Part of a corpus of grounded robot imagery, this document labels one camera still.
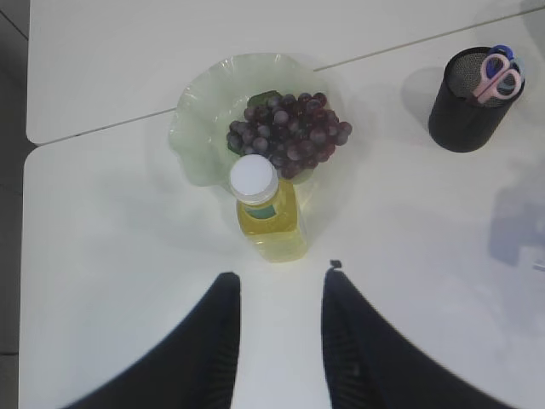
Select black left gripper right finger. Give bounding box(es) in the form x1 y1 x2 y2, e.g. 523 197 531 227
321 260 502 408

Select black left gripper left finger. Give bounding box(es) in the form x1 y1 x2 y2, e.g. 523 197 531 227
69 273 241 408

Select yellow tea plastic bottle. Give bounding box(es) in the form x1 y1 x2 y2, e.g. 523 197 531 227
229 154 307 262

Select purple artificial grape bunch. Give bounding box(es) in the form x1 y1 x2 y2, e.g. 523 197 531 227
226 90 353 180

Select pink scissors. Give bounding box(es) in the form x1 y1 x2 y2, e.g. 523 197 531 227
472 54 524 105

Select blue scissors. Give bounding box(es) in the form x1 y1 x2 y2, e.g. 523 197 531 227
486 44 525 95

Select black mesh pen holder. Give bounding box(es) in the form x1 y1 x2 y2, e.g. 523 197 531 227
428 47 525 153

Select pale green wavy plate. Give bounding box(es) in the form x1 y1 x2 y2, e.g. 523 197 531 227
169 53 330 187

